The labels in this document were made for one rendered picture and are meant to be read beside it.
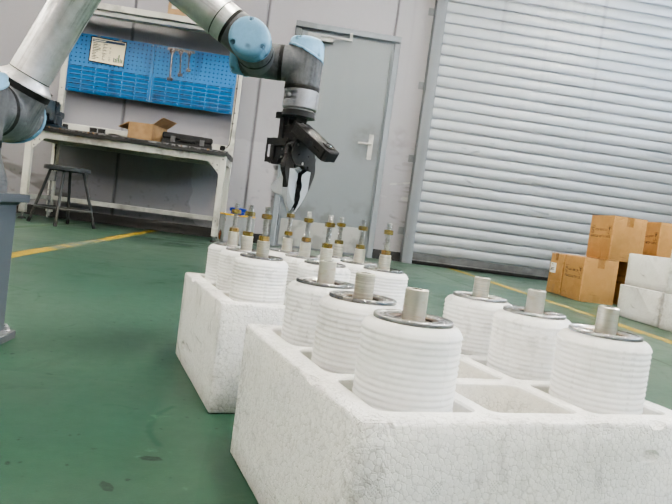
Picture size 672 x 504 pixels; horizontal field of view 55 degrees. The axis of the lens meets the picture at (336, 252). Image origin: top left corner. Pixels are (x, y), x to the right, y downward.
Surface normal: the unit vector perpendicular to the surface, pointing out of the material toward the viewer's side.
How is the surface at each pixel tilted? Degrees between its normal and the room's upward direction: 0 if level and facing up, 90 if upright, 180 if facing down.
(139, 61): 90
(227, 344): 90
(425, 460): 90
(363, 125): 90
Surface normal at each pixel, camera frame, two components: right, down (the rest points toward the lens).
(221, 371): 0.37, 0.10
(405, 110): 0.09, 0.07
